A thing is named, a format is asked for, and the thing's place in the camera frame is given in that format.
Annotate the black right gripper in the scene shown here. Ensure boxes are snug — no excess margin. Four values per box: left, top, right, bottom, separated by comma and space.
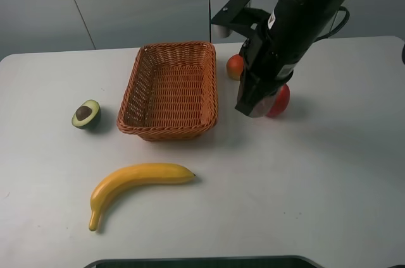
235, 21, 296, 118

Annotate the translucent grey plastic cup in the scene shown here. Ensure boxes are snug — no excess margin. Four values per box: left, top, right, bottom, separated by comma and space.
249, 88, 280, 118

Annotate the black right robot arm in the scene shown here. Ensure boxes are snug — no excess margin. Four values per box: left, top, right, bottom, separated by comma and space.
228, 0, 345, 118

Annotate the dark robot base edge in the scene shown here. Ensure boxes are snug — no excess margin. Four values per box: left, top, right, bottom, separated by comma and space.
85, 255, 321, 267

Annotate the orange wicker basket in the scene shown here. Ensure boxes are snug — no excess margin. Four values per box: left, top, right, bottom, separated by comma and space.
116, 41, 218, 141

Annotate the red apple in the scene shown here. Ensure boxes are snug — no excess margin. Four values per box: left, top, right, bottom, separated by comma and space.
266, 84, 290, 118

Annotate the orange red peach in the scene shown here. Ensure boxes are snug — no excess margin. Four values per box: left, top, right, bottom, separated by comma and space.
226, 54, 244, 81

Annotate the yellow banana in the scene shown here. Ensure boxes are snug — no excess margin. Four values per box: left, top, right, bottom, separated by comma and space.
89, 163, 196, 231

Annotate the halved avocado with pit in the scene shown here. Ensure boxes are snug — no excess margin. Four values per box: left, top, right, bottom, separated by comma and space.
72, 99, 101, 130

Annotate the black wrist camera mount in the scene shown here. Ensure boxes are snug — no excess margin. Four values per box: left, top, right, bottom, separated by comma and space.
210, 0, 270, 38

